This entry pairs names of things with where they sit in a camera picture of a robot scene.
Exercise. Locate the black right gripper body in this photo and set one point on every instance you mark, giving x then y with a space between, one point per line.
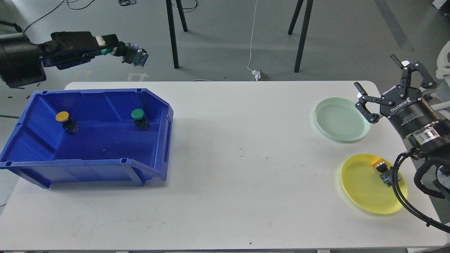
409 113

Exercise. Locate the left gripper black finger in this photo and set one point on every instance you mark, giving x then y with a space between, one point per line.
67 59
67 43

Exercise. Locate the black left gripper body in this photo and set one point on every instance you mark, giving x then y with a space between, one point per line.
21 60

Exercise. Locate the yellow push button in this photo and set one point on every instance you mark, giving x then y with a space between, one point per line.
68 123
386 174

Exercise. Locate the green push button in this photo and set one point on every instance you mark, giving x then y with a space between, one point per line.
140 121
131 54

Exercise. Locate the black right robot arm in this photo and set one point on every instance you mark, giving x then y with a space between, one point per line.
430 143

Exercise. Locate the pale green plate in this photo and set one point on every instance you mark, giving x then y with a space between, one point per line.
338 119

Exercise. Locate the yellow push button in bin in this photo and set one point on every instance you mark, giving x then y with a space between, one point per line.
68 123

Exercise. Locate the yellow plate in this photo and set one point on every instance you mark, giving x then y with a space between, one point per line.
362 184

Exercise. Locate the white chair base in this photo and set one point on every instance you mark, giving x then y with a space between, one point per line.
438 97

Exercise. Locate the blue plastic bin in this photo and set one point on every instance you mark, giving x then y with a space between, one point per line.
107 147

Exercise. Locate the left black tripod legs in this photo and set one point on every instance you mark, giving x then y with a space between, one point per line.
171 25

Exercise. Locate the black tripod legs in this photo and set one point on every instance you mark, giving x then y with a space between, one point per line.
171 25
305 26

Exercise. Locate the right black tripod legs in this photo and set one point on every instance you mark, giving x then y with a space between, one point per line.
305 26

